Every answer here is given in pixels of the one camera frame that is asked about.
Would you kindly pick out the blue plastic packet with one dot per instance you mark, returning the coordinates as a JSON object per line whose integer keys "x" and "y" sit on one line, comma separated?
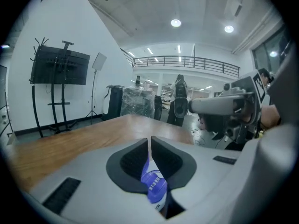
{"x": 154, "y": 185}

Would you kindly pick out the black covered machine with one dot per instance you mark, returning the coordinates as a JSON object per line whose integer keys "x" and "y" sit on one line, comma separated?
{"x": 158, "y": 107}

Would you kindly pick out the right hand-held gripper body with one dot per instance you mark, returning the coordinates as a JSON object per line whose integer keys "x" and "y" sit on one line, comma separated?
{"x": 243, "y": 127}

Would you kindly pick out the black television screen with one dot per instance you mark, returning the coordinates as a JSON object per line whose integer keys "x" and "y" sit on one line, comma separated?
{"x": 60, "y": 66}

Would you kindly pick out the wooden table with black legs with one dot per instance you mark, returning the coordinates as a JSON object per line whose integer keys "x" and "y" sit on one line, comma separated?
{"x": 70, "y": 146}

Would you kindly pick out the black balcony railing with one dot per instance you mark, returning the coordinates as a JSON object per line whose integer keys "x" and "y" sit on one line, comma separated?
{"x": 187, "y": 62}

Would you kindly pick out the whiteboard on black stand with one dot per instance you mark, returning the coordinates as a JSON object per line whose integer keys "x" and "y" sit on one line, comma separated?
{"x": 2, "y": 90}

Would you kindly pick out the black cylinder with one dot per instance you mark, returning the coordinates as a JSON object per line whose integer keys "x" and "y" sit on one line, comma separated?
{"x": 138, "y": 80}

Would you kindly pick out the plastic wrapped pallet load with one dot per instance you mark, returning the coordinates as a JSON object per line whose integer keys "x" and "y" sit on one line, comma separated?
{"x": 137, "y": 102}

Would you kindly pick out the white light panel on tripod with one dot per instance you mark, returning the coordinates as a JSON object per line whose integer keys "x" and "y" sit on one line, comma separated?
{"x": 99, "y": 60}

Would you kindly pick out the white wet wipe pack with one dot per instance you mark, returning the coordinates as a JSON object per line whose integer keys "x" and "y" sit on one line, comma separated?
{"x": 155, "y": 165}

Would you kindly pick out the black wheeled television stand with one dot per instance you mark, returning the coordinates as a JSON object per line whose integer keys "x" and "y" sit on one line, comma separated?
{"x": 58, "y": 115}

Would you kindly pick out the cardboard sheet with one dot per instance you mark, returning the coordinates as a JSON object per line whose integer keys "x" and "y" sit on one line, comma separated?
{"x": 12, "y": 137}

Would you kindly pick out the round ceiling light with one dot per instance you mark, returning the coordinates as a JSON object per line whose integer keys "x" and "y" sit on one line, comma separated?
{"x": 175, "y": 23}
{"x": 229, "y": 29}

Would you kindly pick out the black lidded bin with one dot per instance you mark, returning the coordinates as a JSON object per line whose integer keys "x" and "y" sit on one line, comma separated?
{"x": 114, "y": 104}

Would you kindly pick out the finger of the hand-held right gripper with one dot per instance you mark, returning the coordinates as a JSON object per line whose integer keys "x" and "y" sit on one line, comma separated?
{"x": 215, "y": 105}

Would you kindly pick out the person's right forearm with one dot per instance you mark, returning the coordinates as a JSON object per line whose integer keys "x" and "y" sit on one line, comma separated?
{"x": 271, "y": 115}

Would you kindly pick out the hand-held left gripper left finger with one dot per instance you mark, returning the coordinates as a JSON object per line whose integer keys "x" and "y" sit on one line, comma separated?
{"x": 88, "y": 178}

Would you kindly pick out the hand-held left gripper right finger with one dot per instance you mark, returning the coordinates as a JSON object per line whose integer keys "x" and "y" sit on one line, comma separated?
{"x": 210, "y": 176}

